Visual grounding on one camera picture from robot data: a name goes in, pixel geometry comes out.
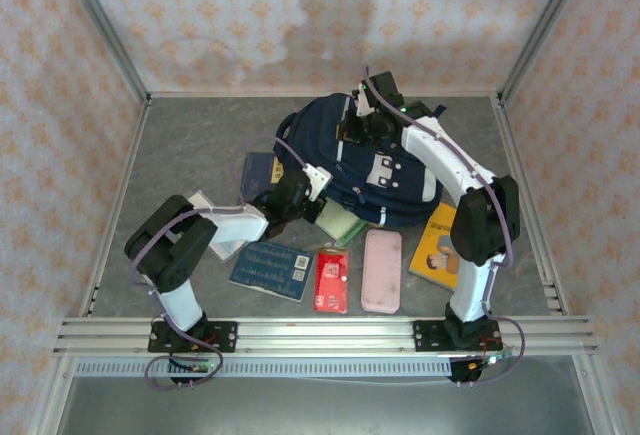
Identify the green notebook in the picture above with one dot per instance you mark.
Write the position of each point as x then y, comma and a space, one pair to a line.
340, 225

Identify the navy notebook yellow label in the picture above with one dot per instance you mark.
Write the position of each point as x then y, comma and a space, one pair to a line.
257, 175

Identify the navy blue backpack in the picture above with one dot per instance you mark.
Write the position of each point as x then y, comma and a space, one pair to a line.
360, 170

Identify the blue book with barcode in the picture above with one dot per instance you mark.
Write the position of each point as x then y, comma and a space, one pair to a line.
270, 270

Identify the red packet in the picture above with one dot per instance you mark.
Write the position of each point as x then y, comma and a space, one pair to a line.
331, 280

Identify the clear plastic card pack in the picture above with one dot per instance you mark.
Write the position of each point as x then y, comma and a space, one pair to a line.
227, 250

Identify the pink fabric pencil case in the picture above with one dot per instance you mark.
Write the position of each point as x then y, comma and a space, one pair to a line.
381, 270

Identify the yellow book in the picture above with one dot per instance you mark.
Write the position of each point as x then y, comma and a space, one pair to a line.
435, 250

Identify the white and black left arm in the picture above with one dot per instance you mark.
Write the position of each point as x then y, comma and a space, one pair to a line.
182, 300

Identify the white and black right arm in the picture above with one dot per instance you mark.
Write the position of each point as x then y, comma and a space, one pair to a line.
440, 155

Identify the small circuit board green light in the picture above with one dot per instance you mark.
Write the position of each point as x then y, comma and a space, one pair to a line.
492, 360
202, 367

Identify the aluminium back rail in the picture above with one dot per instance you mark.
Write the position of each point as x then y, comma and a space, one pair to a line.
225, 93

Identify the aluminium mounting rail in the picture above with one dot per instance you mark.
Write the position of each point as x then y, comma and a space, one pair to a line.
325, 335

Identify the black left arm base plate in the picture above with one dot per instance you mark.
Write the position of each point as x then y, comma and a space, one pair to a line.
225, 337

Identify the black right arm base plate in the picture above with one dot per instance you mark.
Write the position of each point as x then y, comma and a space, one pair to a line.
425, 336

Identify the aluminium side rail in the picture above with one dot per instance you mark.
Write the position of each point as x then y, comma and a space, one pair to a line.
530, 205
117, 205

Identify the aluminium frame post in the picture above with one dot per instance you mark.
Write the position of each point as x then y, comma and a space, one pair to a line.
100, 27
545, 30

